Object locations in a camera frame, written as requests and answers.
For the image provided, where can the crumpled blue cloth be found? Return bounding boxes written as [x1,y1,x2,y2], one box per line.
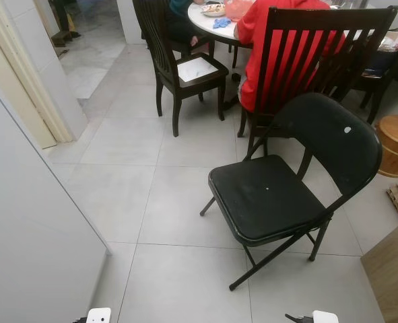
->
[212,17,233,30]

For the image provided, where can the plate of food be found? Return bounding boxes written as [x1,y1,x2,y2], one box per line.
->
[200,3,226,17]

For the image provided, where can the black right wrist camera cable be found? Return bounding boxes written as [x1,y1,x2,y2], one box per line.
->
[285,313,314,323]

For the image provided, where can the cluttered dark wooden chair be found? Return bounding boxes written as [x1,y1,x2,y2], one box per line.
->
[354,7,398,125]

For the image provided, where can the cream door frame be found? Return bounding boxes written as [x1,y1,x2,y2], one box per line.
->
[0,0,75,149]

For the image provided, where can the white cabinet side panel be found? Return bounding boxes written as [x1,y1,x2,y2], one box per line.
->
[0,73,112,323]

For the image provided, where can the person in red top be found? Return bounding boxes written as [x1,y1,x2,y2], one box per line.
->
[234,0,341,113]

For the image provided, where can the black folding chair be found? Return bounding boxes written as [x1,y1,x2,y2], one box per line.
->
[199,92,383,291]

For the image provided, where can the clear plastic bag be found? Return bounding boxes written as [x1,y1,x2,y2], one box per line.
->
[379,30,398,54]

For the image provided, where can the round white dining table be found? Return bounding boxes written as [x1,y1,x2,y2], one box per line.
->
[187,0,378,49]

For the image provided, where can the dark wooden stand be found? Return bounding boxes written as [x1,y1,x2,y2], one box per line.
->
[49,0,81,48]

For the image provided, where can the light wooden cabinet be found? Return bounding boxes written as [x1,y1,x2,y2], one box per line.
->
[360,215,398,323]

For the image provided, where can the person in dark top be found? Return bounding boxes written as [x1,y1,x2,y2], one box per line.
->
[162,0,209,48]

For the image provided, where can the slatted dark wooden chair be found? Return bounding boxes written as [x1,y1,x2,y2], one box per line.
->
[237,5,398,160]

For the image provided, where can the dark wooden chair white seat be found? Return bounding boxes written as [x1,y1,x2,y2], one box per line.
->
[132,0,230,138]

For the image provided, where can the pink plastic bag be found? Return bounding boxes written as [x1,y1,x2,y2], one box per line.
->
[224,0,253,21]

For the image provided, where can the round wooden bucket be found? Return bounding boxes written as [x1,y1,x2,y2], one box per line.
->
[375,114,398,178]

